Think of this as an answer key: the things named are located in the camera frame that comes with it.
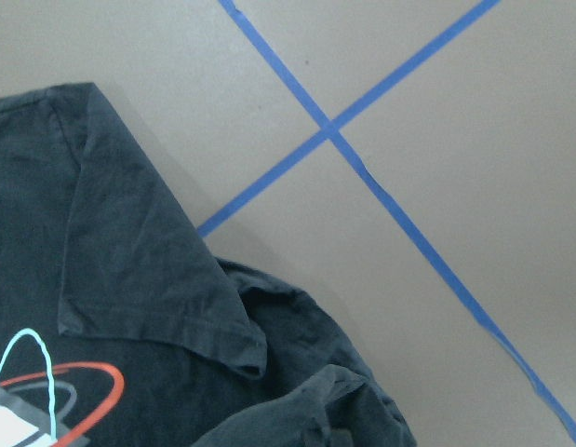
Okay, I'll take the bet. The black graphic t-shirt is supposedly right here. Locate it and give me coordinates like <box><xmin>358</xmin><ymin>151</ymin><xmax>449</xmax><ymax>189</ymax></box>
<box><xmin>0</xmin><ymin>83</ymin><xmax>415</xmax><ymax>446</ymax></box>

